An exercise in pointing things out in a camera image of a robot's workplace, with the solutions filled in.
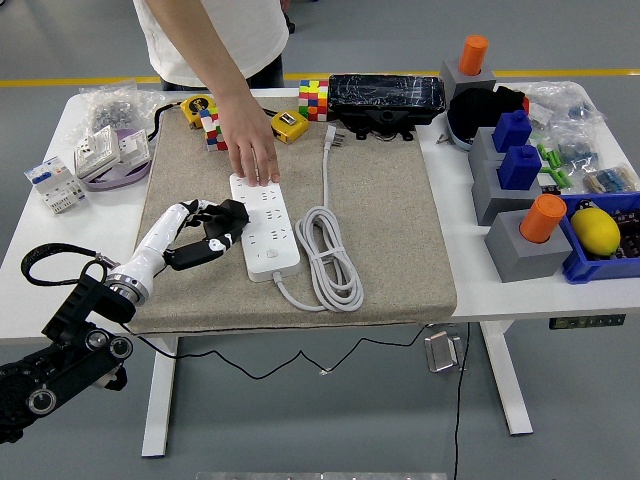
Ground person's right hand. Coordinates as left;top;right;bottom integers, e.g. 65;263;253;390
217;96;281;188

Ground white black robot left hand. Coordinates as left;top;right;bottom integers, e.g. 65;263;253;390
108;198;244;297

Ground black plug adapter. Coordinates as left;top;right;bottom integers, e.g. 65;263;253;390
202;198;250;246

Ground white power strip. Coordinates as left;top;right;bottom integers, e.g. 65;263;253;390
229;172;303;282

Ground thin black plug cord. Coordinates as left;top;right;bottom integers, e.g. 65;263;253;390
118;319;444;381

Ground dark circuit board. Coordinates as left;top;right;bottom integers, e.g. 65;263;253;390
574;198;640;261

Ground colourful puzzle cube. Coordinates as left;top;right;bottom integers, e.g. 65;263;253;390
198;107;229;152

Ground purple tape roll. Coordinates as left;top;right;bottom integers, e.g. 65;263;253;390
82;128;153;192

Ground tall colourful cube tower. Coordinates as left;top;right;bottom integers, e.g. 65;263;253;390
298;78;331;123

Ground white socket box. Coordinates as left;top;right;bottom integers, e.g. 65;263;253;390
115;130;151;169

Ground person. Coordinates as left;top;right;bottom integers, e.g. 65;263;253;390
132;0;291;94

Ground white circuit breaker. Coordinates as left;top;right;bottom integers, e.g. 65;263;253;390
23;154;89;216

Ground clear bag of metal nuts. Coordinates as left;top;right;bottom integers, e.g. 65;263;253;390
78;84;166;136

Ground black cracked case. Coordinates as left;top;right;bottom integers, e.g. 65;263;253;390
328;73;447;127

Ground white table leg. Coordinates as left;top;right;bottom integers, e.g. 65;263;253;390
479;319;535;436
141;335;180;459

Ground grey-brown mat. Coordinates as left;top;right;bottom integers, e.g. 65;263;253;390
124;97;459;335

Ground white blue round base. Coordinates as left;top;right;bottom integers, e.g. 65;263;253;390
446;112;474;153

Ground grey block with round hole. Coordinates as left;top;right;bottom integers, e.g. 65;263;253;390
440;57;497;101
483;209;574;284

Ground black cap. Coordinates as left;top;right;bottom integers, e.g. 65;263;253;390
448;85;527;146

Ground grey block with square hole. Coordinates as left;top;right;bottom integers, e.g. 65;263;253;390
471;159;544;226
468;126;506;174

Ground orange cylinder peg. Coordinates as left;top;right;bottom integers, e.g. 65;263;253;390
458;34;490;77
518;193;568;245

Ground blue square peg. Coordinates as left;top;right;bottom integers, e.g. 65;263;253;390
496;145;543;191
492;109;533;154

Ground metal block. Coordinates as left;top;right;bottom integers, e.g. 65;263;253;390
423;329;469;374

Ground green plastic connector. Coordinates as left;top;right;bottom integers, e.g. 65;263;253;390
535;142;562;170
541;167;571;190

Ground small clear bag blue parts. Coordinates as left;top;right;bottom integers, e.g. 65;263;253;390
547;124;601;166

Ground large clear bag blue parts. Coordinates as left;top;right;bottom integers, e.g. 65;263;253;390
522;79;609;132

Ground yellow lemon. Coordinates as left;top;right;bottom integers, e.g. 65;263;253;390
570;207;622;260

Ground clear bag of resistors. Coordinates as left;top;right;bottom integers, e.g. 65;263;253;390
581;163;640;195

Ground blue plastic bin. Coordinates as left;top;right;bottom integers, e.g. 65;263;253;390
558;191;640;285

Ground table control panel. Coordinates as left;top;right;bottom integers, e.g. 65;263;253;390
548;313;627;331

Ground yellow tape measure thin lanyard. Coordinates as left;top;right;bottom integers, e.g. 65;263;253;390
270;109;310;145

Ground yellow tape measure black strap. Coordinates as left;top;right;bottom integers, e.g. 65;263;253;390
148;93;217;146

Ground white power strip cable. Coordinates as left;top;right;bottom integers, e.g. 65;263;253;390
272;124;365;313

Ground white wall switch panel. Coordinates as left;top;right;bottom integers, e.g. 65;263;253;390
73;124;123;181

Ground black hanging cable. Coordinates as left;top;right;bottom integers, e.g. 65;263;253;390
452;322;471;480

